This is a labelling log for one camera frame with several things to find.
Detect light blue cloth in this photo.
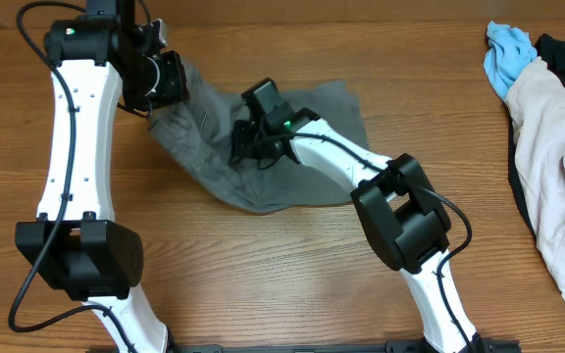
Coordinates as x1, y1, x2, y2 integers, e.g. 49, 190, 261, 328
484, 22, 565, 100

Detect grey shorts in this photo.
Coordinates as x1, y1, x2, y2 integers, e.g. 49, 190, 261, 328
149, 60, 350, 214

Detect black garment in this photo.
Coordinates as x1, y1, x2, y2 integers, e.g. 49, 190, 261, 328
508, 33, 565, 236

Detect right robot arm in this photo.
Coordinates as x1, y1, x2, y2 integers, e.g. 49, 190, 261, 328
231, 78, 484, 352

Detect pale pink garment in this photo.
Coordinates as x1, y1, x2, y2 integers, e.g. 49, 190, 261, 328
504, 59, 565, 301

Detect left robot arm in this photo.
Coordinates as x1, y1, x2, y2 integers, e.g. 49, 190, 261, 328
15, 0, 188, 352

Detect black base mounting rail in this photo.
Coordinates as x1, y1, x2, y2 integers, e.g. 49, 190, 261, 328
85, 338, 523, 353

